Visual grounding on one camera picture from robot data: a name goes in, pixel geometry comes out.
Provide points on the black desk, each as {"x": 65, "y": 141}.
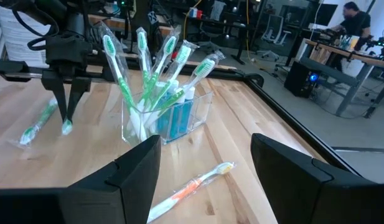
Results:
{"x": 229, "y": 23}

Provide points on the red white blue cups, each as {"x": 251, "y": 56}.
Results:
{"x": 196, "y": 13}

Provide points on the white yellow cup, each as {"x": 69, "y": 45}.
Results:
{"x": 355, "y": 42}

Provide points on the black background robot arm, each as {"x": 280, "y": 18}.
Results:
{"x": 383, "y": 43}

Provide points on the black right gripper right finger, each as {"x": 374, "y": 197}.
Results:
{"x": 285, "y": 180}

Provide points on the wooden desk grey legs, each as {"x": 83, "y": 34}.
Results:
{"x": 335, "y": 49}

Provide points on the black monitor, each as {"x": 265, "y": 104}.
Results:
{"x": 327, "y": 12}

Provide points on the white office chair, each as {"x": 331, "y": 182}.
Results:
{"x": 274, "y": 28}

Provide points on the black computer tower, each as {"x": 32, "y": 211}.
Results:
{"x": 299, "y": 81}

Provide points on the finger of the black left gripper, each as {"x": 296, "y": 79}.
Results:
{"x": 78, "y": 87}
{"x": 59, "y": 84}

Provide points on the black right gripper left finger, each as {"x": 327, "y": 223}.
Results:
{"x": 135, "y": 180}

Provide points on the black frame clamp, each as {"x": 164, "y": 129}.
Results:
{"x": 257, "y": 79}

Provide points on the clear acrylic organizer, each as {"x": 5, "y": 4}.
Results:
{"x": 204, "y": 105}

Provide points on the red tag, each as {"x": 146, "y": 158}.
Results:
{"x": 175, "y": 55}

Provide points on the person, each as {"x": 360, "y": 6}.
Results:
{"x": 355, "y": 21}

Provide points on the orange toothbrush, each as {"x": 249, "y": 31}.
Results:
{"x": 185, "y": 188}

